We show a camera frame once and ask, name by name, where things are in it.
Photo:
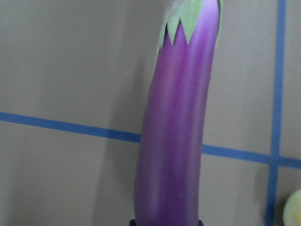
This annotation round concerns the purple eggplant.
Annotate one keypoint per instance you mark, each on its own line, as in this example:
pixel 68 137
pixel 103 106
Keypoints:
pixel 168 165

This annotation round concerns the peach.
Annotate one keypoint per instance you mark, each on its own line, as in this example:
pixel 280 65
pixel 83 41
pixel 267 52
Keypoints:
pixel 292 209

